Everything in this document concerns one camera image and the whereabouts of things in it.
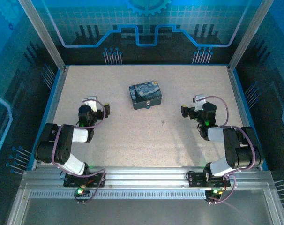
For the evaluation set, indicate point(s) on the aluminium frame post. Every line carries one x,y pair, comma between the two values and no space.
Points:
42,35
249,35

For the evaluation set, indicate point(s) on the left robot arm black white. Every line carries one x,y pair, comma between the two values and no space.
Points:
79,136

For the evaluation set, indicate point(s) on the starry night print tin box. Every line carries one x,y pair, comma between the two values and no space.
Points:
145,92

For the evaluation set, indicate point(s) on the aluminium mounting rail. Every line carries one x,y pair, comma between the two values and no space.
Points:
144,175

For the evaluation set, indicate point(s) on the aluminium side rail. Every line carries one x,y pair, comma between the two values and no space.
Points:
54,105
238,100

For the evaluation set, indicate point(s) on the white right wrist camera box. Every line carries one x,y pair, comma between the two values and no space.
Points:
200,102

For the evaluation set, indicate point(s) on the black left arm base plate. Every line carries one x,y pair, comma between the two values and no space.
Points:
71,180

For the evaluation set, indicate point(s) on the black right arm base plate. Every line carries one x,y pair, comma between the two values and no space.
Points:
198,180

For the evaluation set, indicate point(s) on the grey metal panel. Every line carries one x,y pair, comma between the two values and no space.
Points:
144,212

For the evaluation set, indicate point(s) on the right controller board green light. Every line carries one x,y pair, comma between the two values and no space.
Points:
214,192

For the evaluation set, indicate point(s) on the left controller board green light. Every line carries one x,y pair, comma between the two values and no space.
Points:
80,192

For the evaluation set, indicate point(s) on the controller board green light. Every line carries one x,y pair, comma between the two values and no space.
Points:
214,192
80,192

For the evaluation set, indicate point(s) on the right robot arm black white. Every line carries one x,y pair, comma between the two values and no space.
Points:
217,133

